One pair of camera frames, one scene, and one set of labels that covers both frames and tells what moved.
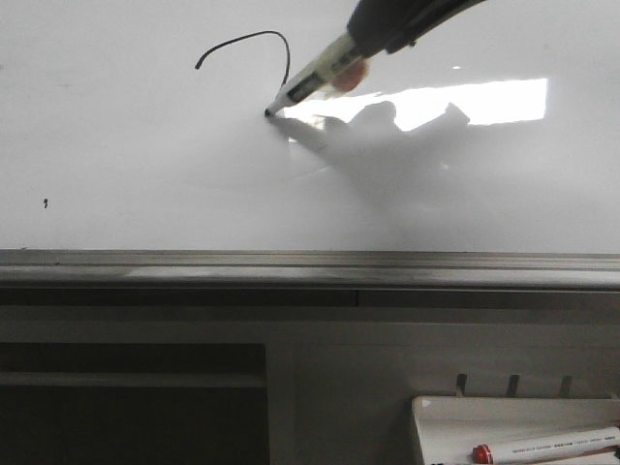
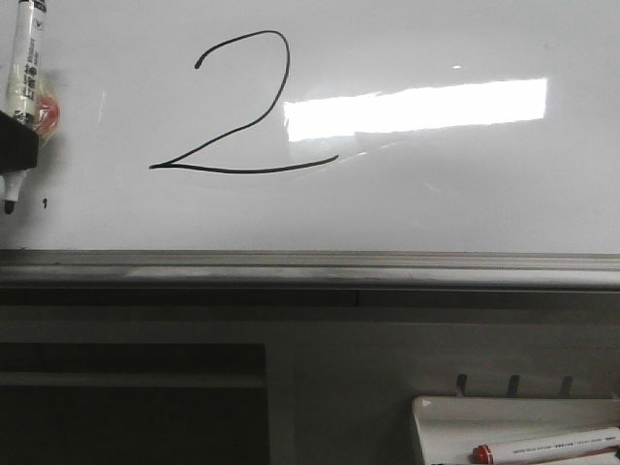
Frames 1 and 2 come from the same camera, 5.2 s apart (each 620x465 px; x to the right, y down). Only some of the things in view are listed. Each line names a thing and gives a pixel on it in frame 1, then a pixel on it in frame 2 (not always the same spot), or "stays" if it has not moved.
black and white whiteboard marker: x=317 y=77 to x=22 y=82
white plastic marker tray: x=448 y=428 stays
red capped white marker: x=546 y=449 stays
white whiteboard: x=137 y=152 stays
